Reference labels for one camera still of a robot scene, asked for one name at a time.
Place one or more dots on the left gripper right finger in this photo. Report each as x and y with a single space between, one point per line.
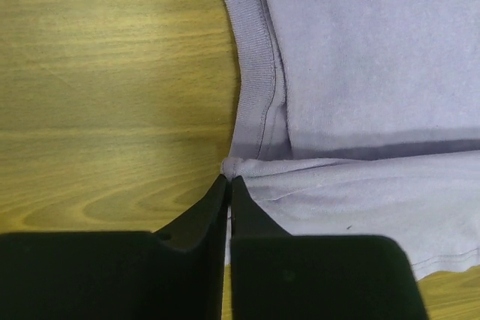
276 275

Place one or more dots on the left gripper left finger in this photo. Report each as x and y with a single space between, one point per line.
175 272

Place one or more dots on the purple t shirt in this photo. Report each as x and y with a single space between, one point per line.
362 116

